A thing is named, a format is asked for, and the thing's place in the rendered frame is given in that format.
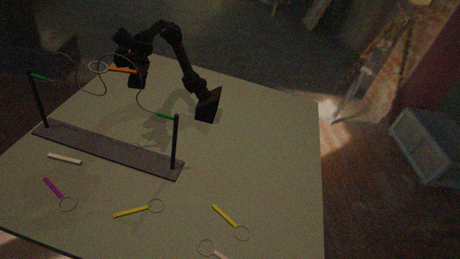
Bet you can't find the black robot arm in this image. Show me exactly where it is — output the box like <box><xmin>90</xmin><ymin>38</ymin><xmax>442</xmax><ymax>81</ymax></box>
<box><xmin>112</xmin><ymin>19</ymin><xmax>213</xmax><ymax>103</ymax></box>

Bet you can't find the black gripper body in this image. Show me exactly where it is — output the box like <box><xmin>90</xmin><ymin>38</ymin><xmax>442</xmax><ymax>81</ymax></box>
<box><xmin>128</xmin><ymin>41</ymin><xmax>153</xmax><ymax>89</ymax></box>

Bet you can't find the grey metal loop with yellow handle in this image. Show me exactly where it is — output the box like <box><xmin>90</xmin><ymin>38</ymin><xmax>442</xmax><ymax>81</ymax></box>
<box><xmin>212</xmin><ymin>204</ymin><xmax>251</xmax><ymax>241</ymax></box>
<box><xmin>113</xmin><ymin>197</ymin><xmax>165</xmax><ymax>218</ymax></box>

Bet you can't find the beige rectangular bar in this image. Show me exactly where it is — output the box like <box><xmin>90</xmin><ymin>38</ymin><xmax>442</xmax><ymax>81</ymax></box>
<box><xmin>47</xmin><ymin>153</ymin><xmax>82</xmax><ymax>166</ymax></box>

